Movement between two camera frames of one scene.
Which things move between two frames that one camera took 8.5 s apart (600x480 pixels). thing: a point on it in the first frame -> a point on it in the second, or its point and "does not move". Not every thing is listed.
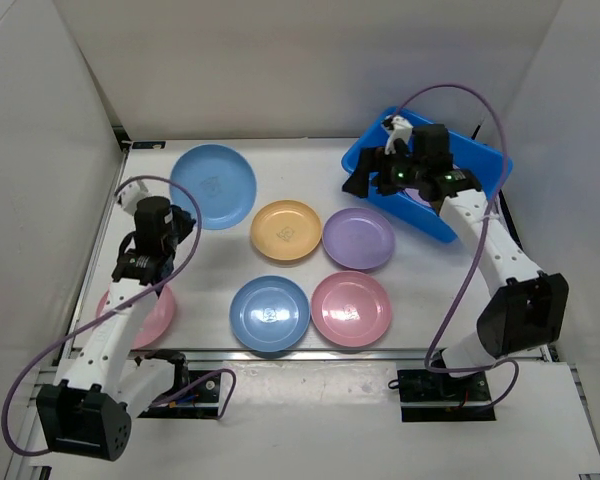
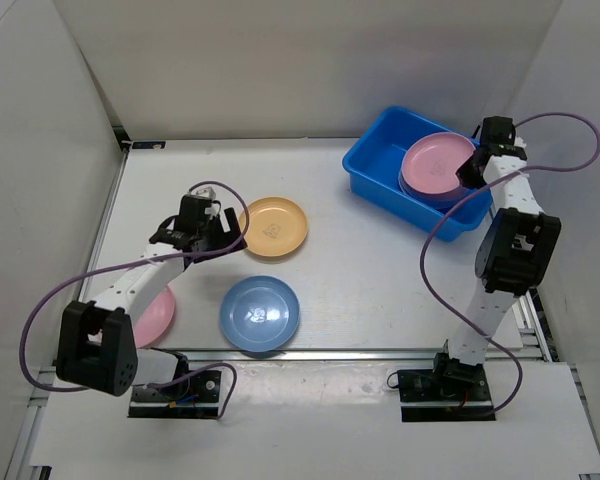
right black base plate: [430, 396] does not move
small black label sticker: [148, 145] does not move
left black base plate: [203, 403] does not move
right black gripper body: [396, 173] -> [470, 175]
